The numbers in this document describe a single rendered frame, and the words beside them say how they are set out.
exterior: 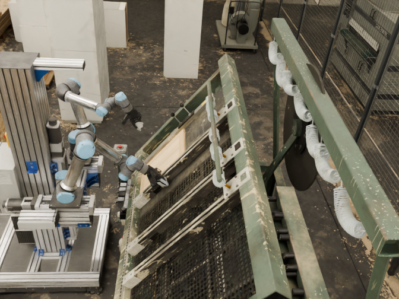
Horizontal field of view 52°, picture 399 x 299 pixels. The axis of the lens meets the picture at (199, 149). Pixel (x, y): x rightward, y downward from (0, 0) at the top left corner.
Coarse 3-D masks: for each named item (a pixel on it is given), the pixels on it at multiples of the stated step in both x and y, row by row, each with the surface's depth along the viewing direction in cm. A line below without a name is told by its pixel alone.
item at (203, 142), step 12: (192, 144) 294; (204, 144) 287; (180, 156) 299; (192, 156) 293; (168, 168) 305; (180, 168) 300; (168, 180) 307; (144, 192) 316; (156, 192) 314; (144, 204) 321
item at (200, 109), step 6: (198, 108) 330; (204, 108) 328; (198, 114) 331; (192, 120) 334; (186, 126) 338; (174, 132) 343; (168, 138) 347; (162, 144) 350; (156, 150) 354; (150, 156) 357; (144, 162) 361
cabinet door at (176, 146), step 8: (176, 136) 340; (184, 136) 329; (168, 144) 345; (176, 144) 332; (184, 144) 321; (160, 152) 349; (168, 152) 336; (176, 152) 323; (152, 160) 355; (160, 160) 341; (168, 160) 328; (160, 168) 331; (144, 176) 349; (144, 184) 340
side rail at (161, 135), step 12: (216, 72) 338; (204, 84) 345; (216, 84) 342; (192, 96) 352; (204, 96) 348; (180, 108) 359; (192, 108) 355; (168, 120) 367; (180, 120) 363; (156, 132) 375; (168, 132) 370; (144, 144) 384; (156, 144) 378
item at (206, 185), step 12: (240, 144) 234; (228, 156) 238; (228, 168) 242; (204, 180) 252; (192, 192) 257; (204, 192) 252; (180, 204) 259; (192, 204) 258; (168, 216) 264; (180, 216) 264; (156, 228) 271; (144, 240) 278; (132, 252) 285
